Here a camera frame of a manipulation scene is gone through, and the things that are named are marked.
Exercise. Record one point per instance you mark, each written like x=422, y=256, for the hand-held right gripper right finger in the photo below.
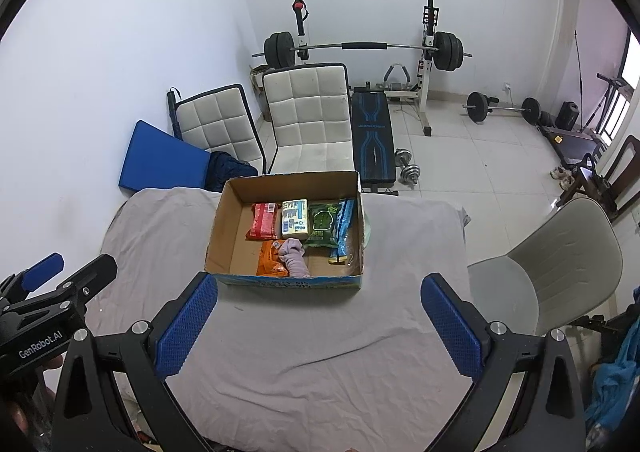
x=452, y=327

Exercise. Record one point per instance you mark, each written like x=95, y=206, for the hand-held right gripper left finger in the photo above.
x=187, y=327

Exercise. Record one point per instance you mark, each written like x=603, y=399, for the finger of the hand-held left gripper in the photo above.
x=97, y=274
x=42, y=266

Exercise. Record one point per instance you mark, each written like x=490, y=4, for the cardboard box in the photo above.
x=230, y=237

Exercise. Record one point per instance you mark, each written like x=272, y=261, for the orange snack packet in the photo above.
x=270, y=259

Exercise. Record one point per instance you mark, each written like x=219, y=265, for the pink socks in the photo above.
x=295, y=257

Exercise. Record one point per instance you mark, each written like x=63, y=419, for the red snack packet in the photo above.
x=262, y=222

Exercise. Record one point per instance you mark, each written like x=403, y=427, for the long blue packet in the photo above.
x=344, y=227

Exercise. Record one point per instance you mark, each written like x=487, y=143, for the white blue tissue pack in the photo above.
x=295, y=218

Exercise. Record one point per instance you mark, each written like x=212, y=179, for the green snack packet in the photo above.
x=321, y=224

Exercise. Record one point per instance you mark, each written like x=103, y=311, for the grey shell chair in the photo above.
x=565, y=257

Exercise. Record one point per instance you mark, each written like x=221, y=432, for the blue foam mat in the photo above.
x=160, y=157

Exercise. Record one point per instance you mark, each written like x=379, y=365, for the dark blue jacket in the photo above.
x=227, y=172

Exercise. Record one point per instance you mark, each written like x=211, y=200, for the chrome dumbbell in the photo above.
x=409, y=170

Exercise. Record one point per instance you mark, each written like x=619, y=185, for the light blue cloth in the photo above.
x=615, y=382

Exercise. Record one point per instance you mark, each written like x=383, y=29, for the pair of pale slippers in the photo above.
x=562, y=177

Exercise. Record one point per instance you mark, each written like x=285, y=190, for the white quilted chair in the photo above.
x=217, y=122
x=307, y=117

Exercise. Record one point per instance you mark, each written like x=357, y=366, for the black blue weight bench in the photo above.
x=372, y=142

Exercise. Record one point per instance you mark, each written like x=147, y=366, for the black treadmill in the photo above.
x=572, y=142

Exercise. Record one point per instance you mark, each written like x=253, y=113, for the short barbell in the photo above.
x=477, y=107

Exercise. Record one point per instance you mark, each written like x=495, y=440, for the dark wooden chair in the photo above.
x=617, y=172

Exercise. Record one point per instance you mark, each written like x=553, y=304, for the black speaker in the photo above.
x=568, y=115

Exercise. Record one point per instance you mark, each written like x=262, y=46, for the white barbell rack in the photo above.
x=427, y=82

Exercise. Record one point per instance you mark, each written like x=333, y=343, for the thin black pole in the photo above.
x=580, y=77

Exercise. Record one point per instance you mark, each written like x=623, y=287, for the long barbell with black plates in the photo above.
x=277, y=50

